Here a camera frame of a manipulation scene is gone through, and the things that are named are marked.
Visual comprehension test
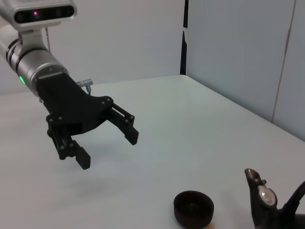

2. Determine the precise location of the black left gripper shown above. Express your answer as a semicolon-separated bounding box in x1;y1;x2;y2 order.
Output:
37;72;140;170

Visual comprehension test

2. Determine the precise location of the small dark brown teacup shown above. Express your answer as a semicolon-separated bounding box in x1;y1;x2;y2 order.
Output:
173;190;214;228

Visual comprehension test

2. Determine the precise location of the black round teapot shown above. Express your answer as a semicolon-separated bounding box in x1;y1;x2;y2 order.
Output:
244;168;305;229

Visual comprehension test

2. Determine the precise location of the silver left gripper cable plug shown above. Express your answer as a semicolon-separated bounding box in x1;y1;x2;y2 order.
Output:
76;78;94;95

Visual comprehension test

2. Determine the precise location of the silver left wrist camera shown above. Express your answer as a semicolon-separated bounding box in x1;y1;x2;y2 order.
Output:
0;0;78;32

